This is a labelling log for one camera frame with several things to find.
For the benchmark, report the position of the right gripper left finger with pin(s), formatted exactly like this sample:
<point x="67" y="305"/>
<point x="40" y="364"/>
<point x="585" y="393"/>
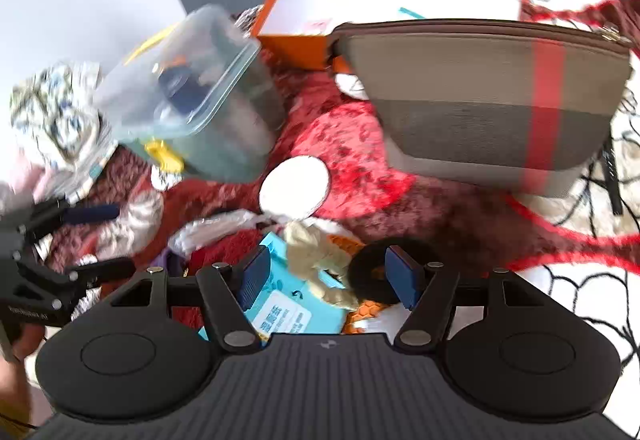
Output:
<point x="227" y="292"/>

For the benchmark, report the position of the purple cloth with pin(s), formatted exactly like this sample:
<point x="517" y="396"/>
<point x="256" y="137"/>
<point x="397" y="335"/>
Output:
<point x="175" y="265"/>

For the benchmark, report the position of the beige knitted glove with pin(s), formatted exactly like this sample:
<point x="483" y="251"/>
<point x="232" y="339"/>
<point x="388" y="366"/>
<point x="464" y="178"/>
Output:
<point x="310" y="252"/>

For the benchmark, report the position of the patterned white cloth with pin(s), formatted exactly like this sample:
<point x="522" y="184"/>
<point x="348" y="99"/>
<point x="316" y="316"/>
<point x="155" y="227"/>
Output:
<point x="59" y="129"/>

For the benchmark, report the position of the person left hand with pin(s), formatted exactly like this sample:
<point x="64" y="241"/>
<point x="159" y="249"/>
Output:
<point x="15" y="393"/>

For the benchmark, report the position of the brown plaid zipper pouch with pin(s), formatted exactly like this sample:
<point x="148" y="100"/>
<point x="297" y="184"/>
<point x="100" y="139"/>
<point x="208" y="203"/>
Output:
<point x="513" y="105"/>

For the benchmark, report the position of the orange silicone honeycomb mat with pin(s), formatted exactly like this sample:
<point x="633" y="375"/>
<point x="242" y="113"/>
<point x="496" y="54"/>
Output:
<point x="356" y="321"/>

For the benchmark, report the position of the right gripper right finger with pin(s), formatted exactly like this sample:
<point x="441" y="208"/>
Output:
<point x="428" y="293"/>

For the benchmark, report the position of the red floral fleece blanket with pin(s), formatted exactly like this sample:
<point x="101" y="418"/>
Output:
<point x="473" y="227"/>

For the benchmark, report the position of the black fuzzy scrunchie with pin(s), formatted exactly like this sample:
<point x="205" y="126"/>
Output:
<point x="365" y="272"/>

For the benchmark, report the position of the clear plastic storage box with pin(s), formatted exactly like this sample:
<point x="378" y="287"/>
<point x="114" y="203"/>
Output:
<point x="196" y="100"/>

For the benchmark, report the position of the teal wet wipes pack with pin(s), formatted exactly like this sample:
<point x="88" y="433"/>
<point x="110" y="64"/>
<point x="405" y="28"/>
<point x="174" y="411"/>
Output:
<point x="285" y="305"/>

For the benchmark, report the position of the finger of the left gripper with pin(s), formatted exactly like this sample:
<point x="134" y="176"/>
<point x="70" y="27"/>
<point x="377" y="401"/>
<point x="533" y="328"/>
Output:
<point x="91" y="214"/>
<point x="115" y="269"/>

